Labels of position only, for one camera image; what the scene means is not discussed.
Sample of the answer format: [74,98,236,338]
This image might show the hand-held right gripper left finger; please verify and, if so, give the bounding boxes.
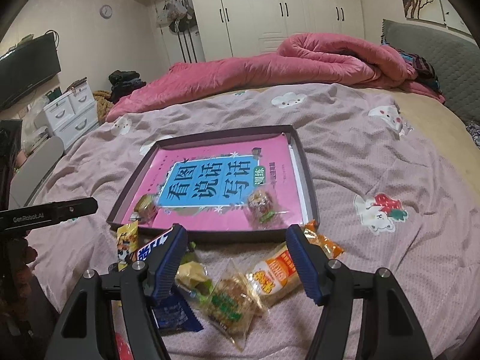
[54,223,188,360]

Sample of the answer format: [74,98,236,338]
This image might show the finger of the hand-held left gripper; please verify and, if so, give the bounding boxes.
[0,197,99,233]

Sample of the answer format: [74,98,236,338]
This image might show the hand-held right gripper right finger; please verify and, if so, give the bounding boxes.
[286,224,428,360]

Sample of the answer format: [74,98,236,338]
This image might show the green cake snack packet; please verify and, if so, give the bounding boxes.
[175,242,214,301]

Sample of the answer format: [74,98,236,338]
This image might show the orange label rice cracker packet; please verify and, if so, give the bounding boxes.
[245,242,306,302]

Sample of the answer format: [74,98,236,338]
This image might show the blue biscuit packet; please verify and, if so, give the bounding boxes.
[137,230,204,336]

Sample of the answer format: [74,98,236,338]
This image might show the yellow snack packet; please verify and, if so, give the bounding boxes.
[115,221,140,272]

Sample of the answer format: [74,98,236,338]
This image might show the clear packet brown cake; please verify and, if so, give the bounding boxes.
[195,259,269,349]

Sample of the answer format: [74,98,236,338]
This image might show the dark purple cardboard tray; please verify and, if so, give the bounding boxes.
[106,124,320,244]

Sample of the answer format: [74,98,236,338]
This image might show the person's left hand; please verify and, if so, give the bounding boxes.
[15,234,39,271]

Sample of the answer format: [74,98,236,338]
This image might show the small orange snack packet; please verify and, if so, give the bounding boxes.
[302,220,345,259]

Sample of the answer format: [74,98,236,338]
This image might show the clear wrapped snack packet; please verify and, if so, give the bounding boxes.
[133,194,160,221]

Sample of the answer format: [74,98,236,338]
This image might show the white drawer cabinet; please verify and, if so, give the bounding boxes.
[43,82,100,149]

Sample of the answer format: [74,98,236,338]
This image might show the clear round snack packet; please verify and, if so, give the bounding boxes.
[247,190,280,226]

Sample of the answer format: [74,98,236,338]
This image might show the black television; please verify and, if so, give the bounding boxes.
[0,32,62,109]

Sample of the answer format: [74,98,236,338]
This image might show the yellow knitted cloth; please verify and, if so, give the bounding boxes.
[92,90,113,121]

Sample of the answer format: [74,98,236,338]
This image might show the pink and blue book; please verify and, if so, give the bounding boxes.
[129,135,314,232]

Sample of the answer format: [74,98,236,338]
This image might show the pink printed bed sheet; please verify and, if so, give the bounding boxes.
[22,82,480,360]

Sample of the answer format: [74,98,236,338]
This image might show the pile of dark clothes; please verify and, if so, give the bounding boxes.
[109,69,147,102]

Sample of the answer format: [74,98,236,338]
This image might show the pink quilt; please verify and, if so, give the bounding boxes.
[105,33,447,122]

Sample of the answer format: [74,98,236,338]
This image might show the beige mattress cover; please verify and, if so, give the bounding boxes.
[360,86,480,233]

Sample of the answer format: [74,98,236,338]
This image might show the hanging bags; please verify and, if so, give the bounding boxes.
[157,0,196,32]

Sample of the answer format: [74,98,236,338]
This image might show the dark patterned cloth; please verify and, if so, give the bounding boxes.
[465,120,480,147]

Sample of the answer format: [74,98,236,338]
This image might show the pile of colourful clothes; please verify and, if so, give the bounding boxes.
[380,43,441,92]

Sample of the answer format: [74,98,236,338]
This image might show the grey quilted headboard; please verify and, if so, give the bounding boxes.
[380,19,480,128]

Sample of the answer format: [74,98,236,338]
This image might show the white wardrobe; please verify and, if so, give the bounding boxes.
[125,0,366,64]

